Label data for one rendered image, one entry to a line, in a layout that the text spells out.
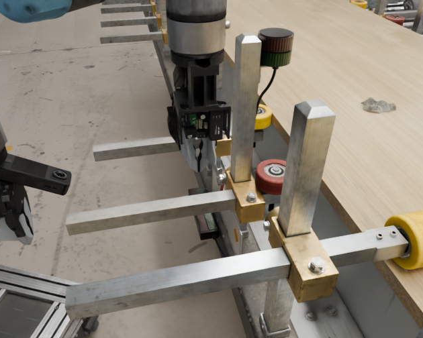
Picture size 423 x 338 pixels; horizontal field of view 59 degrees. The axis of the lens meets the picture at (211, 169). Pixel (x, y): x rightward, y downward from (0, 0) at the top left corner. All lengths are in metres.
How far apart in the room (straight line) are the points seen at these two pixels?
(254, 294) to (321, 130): 0.45
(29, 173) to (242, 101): 0.38
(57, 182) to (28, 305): 0.88
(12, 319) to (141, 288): 1.03
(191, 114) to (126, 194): 1.64
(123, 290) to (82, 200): 1.68
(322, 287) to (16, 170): 0.49
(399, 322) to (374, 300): 0.07
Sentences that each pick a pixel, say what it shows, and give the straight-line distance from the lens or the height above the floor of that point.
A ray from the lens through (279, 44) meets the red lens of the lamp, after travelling 0.64.
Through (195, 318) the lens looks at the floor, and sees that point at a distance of 1.58.
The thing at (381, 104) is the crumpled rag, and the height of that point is 0.91.
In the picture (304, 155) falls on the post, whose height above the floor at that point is 1.11.
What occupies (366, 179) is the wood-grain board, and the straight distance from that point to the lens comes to 0.79.
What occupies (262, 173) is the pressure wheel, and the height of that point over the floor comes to 0.91.
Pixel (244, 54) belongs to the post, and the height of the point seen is 1.14.
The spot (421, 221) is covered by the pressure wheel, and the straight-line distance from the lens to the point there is 0.61.
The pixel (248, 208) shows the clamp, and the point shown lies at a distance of 0.73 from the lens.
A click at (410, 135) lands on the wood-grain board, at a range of 0.98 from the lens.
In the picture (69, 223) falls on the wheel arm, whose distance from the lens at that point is 0.74.
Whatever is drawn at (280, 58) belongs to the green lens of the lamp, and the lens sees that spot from 0.65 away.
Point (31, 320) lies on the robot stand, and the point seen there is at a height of 0.21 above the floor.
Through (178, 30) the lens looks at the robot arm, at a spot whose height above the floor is 1.22.
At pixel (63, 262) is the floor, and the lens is 1.87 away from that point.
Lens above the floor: 1.36
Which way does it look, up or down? 37 degrees down
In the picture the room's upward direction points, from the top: straight up
